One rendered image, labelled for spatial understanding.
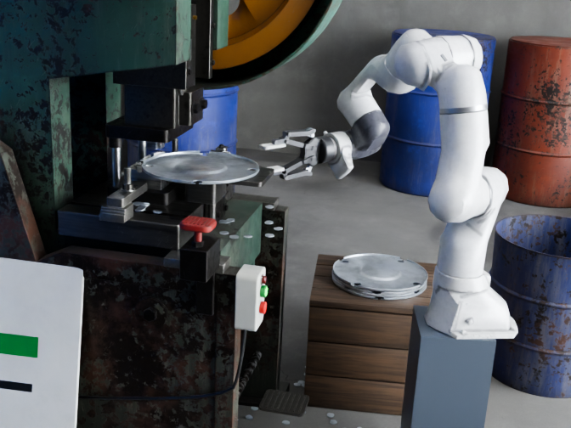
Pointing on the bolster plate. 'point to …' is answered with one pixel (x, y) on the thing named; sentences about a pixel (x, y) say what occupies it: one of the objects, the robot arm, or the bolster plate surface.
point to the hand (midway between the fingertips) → (270, 158)
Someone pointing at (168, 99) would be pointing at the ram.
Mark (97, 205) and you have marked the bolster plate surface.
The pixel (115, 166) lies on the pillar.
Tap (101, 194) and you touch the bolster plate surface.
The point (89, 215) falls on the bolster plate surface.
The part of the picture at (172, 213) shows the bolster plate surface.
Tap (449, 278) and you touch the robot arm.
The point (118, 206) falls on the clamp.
